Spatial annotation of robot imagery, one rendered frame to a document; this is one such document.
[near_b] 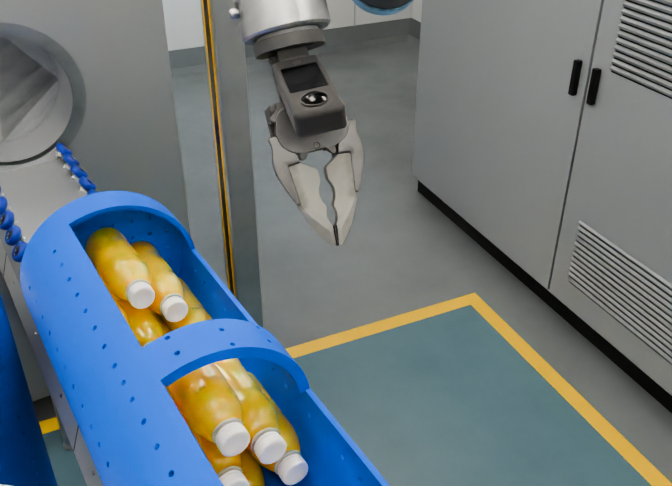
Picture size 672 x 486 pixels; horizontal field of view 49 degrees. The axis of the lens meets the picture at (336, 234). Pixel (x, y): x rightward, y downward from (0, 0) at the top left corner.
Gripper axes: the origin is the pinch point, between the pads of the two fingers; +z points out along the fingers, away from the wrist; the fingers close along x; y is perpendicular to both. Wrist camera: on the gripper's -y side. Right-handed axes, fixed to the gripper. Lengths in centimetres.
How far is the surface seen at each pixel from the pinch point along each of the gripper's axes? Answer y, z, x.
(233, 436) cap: 13.1, 22.0, 15.3
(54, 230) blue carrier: 48, -5, 36
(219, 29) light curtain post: 68, -34, 2
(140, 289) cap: 40.8, 5.9, 24.7
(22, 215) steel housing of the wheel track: 112, -9, 55
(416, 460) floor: 144, 92, -30
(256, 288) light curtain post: 97, 19, 6
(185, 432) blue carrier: 6.2, 17.6, 19.8
